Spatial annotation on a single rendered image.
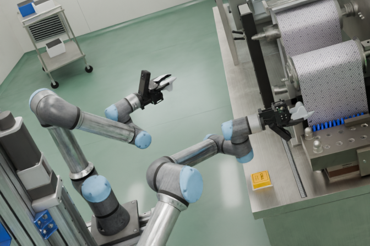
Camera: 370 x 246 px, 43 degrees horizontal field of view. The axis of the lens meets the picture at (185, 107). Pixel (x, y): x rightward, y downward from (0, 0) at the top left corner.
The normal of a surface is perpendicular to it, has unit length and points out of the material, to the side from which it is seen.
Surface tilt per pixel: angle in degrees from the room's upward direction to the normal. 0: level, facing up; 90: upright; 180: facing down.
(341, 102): 90
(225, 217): 0
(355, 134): 0
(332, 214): 90
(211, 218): 0
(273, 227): 90
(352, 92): 90
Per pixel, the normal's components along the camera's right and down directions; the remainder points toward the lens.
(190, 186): 0.81, -0.02
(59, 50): 0.27, 0.40
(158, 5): 0.00, 0.49
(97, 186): -0.23, -0.79
